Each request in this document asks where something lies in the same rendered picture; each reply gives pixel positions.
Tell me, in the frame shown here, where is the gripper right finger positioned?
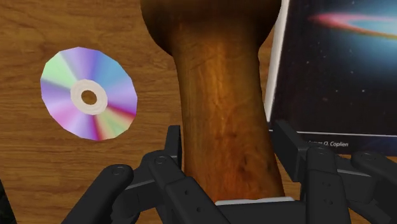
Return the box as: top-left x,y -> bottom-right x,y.
271,119 -> 397,224

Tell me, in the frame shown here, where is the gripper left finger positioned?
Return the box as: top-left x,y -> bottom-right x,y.
61,125 -> 231,224

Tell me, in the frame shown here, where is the brown wooden vase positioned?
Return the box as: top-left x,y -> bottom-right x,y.
140,0 -> 286,204

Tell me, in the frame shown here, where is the dark galaxy cover book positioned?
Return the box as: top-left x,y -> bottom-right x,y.
264,0 -> 397,157

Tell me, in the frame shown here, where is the iridescent compact disc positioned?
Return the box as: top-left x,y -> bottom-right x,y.
39,46 -> 139,142

